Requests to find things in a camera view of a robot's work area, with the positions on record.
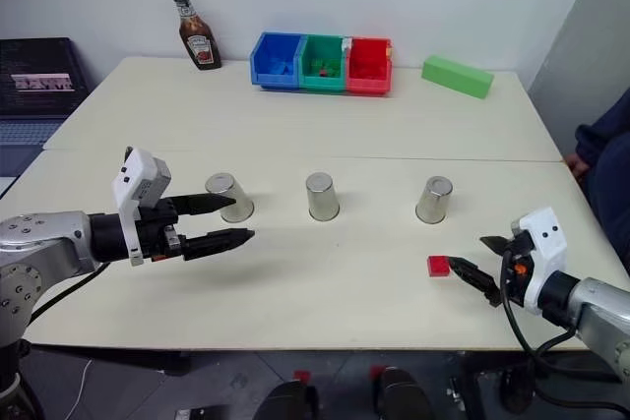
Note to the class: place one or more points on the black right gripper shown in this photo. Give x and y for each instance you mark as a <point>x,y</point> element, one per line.
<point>516,282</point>

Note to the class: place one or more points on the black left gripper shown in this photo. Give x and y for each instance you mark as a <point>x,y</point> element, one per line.
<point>157,228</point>

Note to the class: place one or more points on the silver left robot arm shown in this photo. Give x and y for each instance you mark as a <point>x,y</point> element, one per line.
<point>44,238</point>

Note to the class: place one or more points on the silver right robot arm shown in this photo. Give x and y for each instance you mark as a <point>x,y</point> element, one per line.
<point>600,312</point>

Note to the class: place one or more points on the person's bare hand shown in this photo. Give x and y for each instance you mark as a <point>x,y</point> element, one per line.
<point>576,165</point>

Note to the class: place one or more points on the upturned steel cup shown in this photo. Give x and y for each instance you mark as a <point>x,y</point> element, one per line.
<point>322,198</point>
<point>231,198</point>
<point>434,201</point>

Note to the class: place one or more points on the small red toy brick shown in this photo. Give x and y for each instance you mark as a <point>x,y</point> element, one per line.
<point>438,266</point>

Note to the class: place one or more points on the dark rounded shape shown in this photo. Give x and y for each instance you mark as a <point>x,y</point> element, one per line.
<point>401,393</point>
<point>516,390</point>
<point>290,401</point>

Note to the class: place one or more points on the person in blue clothing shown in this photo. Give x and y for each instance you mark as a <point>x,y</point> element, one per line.
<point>608,169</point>

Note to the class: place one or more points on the blue toy bricks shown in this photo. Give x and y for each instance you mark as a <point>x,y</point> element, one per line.
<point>283,68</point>

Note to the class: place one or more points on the blue plastic storage bin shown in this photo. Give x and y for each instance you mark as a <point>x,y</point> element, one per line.
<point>275,53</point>

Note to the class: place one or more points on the ketchup bottle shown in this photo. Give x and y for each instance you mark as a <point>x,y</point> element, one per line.
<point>199,41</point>

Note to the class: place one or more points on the long green block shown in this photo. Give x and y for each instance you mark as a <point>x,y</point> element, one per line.
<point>458,77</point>

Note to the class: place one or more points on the green toy bricks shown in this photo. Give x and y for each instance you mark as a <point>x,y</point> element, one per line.
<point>329,67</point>

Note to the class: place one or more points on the green plastic storage bin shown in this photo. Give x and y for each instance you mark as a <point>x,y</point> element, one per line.
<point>322,53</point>

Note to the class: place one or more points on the black laptop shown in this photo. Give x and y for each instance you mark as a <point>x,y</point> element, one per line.
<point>37,76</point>

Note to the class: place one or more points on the red plastic storage bin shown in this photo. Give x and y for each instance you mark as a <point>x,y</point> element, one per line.
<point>369,58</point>

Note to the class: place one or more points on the grey partition panel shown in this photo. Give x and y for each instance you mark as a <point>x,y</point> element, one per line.
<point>581,36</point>

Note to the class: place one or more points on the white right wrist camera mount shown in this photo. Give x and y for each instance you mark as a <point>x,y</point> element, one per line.
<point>544,243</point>

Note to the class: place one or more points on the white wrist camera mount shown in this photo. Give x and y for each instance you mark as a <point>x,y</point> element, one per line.
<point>132,169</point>
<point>544,243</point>

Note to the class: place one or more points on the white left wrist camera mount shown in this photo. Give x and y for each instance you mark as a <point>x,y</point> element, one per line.
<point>132,169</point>

